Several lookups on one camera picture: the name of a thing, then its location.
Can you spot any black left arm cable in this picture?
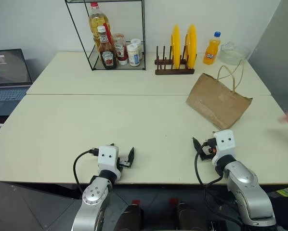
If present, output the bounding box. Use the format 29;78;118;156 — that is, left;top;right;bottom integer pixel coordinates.
73;148;99;193

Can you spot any dark wooden plate rack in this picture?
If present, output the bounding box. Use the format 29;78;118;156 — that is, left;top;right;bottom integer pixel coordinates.
154;45;195;76

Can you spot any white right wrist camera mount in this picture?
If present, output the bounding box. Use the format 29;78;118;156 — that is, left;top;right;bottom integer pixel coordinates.
211;129;237;167

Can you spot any yellow plate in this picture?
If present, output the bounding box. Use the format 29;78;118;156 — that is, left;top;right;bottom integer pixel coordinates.
184;23;198;69
170;24;182;71

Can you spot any large cooking oil bottle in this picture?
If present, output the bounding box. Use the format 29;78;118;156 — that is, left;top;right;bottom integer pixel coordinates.
88;2;111;51

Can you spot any grey laptop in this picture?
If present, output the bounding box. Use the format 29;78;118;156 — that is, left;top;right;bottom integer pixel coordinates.
0;48;34;117

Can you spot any white mayonnaise jar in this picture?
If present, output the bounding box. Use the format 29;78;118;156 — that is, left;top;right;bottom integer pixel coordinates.
126;43;141;67
130;38;143;61

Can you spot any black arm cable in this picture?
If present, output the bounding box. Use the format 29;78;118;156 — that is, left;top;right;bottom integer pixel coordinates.
73;148;99;193
194;139;226;217

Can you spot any brown paper bag with handles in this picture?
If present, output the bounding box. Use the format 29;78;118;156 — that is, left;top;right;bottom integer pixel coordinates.
185;64;253;131

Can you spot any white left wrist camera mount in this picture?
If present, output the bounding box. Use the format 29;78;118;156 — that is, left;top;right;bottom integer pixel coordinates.
97;145;123;180

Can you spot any small red ketchup bottle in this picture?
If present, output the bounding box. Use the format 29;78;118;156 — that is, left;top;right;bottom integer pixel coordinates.
113;33;129;66

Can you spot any black wire shelf rack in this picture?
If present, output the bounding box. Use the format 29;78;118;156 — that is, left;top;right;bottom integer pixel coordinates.
65;0;147;72

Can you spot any clear plastic bag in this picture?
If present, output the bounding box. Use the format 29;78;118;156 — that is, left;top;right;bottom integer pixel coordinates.
220;41;249;66

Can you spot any orange soda bottle blue cap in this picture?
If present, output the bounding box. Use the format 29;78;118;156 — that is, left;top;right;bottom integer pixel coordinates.
203;31;222;65

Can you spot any dark Heinz sauce bottle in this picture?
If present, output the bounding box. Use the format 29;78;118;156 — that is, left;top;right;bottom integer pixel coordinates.
97;26;118;71

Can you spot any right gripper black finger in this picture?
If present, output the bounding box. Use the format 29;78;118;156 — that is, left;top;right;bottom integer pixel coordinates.
192;137;202;152

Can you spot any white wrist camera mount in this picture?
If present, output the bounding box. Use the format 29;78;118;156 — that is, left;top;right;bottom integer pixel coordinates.
97;145;123;180
211;129;237;167

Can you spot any green yellow packet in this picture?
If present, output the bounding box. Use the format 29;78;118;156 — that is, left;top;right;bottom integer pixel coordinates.
275;185;288;197

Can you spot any dark rounded shape red cap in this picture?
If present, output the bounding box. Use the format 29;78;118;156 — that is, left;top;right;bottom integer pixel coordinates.
168;198;209;231
115;199;145;231

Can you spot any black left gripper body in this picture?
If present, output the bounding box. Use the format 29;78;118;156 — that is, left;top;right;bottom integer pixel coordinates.
117;156;132;169

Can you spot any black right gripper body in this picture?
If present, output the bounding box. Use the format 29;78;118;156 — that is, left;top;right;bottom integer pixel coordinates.
198;143;218;162

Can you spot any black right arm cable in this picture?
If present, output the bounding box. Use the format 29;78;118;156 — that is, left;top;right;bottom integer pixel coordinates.
194;139;226;217

